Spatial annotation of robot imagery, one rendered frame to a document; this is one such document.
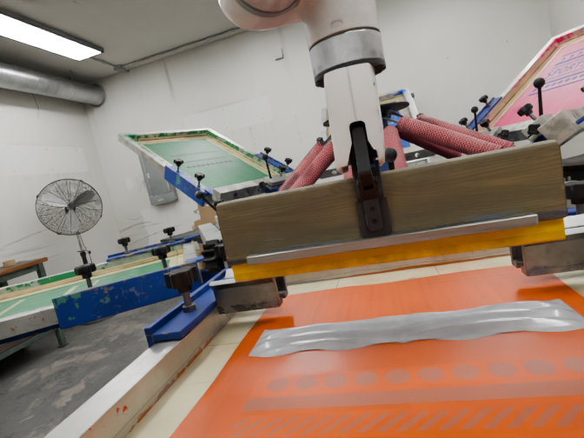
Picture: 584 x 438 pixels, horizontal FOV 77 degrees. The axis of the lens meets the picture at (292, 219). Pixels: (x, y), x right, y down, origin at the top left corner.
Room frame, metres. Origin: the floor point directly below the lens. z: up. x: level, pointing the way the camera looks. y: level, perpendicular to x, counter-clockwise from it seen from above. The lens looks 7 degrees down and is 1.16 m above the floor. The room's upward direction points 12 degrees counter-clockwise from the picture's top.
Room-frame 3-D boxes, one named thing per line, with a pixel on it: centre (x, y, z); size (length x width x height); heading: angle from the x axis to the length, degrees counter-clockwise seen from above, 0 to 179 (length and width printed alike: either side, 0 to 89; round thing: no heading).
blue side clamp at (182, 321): (0.58, 0.15, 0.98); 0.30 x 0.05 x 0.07; 166
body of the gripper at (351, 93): (0.40, -0.09, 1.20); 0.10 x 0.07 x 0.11; 166
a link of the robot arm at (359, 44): (0.41, -0.09, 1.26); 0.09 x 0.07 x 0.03; 166
